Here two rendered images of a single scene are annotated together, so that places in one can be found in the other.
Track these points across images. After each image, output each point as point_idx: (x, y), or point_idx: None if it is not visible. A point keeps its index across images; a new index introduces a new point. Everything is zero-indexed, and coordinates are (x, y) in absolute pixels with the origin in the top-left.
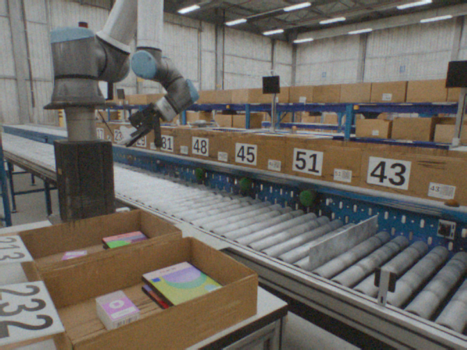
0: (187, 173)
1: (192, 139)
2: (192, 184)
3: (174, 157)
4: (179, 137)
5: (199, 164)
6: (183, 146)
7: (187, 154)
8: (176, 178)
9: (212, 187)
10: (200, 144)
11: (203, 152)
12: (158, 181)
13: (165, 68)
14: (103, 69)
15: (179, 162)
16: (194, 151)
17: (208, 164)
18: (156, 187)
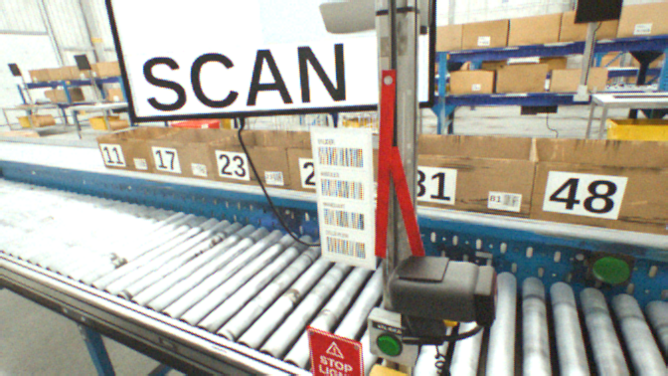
0: (527, 258)
1: (545, 177)
2: (601, 300)
3: (489, 224)
4: (486, 171)
5: (609, 248)
6: (500, 194)
7: (519, 212)
8: (507, 275)
9: (645, 295)
10: (585, 189)
11: (598, 210)
12: (507, 310)
13: None
14: None
15: (512, 238)
16: (555, 207)
17: (661, 249)
18: (583, 361)
